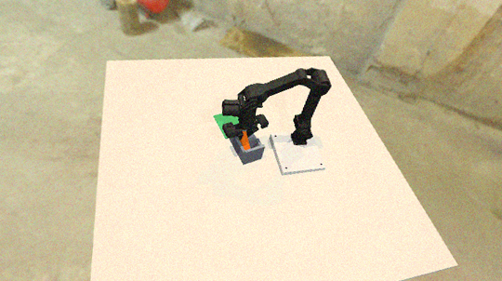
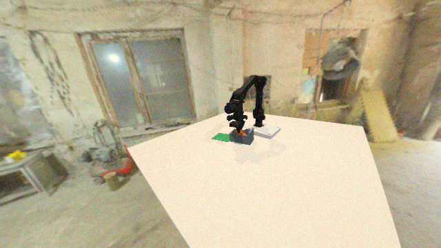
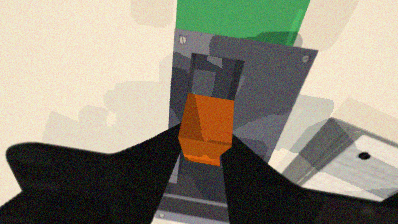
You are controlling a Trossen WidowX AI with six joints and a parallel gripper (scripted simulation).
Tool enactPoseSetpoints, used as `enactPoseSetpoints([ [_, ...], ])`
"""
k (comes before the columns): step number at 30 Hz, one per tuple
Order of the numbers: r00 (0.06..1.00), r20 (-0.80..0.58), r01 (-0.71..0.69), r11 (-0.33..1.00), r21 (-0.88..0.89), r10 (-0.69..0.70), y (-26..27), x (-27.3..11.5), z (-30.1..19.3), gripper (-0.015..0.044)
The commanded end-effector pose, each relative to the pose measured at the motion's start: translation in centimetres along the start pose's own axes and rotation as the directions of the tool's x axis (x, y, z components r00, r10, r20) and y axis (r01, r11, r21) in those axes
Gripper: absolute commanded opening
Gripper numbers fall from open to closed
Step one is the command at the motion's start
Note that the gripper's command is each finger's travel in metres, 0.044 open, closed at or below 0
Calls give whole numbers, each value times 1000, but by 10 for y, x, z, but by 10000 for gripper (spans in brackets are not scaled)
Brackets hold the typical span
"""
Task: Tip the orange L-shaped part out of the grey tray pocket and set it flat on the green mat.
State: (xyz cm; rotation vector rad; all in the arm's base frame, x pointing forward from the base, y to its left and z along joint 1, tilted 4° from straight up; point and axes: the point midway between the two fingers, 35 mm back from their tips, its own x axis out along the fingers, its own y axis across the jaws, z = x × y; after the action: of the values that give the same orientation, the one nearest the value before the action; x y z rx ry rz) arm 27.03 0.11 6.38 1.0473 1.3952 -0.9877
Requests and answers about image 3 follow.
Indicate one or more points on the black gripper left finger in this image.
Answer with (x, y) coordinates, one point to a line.
(132, 181)

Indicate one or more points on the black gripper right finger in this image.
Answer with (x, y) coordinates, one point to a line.
(256, 193)

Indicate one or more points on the orange l-shaped part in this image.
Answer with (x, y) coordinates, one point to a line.
(206, 128)

